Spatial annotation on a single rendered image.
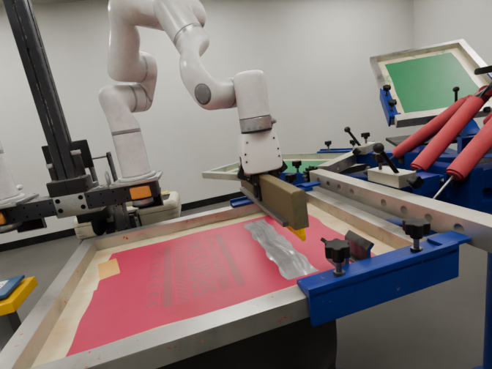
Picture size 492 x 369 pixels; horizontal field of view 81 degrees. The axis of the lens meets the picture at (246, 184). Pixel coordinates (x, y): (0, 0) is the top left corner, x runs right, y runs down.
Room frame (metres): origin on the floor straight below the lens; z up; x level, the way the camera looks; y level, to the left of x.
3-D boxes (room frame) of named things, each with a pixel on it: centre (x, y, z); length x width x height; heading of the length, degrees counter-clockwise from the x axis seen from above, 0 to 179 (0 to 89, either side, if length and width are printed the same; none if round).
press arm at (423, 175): (0.80, -0.46, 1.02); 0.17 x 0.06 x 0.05; 103
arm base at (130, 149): (1.02, 0.37, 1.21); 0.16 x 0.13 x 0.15; 7
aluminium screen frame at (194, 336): (0.68, 0.08, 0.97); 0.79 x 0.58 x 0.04; 103
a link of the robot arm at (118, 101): (1.02, 0.37, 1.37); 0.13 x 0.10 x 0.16; 144
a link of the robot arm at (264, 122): (0.71, -0.05, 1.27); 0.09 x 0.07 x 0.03; 103
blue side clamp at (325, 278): (0.46, -0.21, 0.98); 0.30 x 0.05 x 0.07; 103
